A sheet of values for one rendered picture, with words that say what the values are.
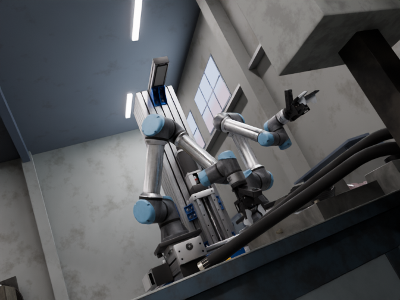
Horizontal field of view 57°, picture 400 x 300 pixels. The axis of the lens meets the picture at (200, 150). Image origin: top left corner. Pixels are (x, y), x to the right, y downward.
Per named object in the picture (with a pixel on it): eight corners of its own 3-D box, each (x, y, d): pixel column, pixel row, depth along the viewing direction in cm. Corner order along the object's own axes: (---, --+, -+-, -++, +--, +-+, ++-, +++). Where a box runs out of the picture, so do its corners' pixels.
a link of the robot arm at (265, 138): (206, 109, 224) (271, 130, 191) (218, 110, 232) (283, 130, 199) (202, 128, 227) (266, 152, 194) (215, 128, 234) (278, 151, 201)
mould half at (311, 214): (253, 258, 147) (239, 227, 151) (303, 237, 158) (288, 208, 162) (325, 222, 105) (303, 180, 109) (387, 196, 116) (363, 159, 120)
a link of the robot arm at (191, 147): (165, 135, 205) (227, 191, 183) (153, 131, 196) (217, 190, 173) (177, 118, 203) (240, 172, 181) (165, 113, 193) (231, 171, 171)
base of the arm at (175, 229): (161, 249, 191) (154, 231, 195) (187, 238, 197) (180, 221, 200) (164, 242, 178) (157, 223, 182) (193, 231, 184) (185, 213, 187)
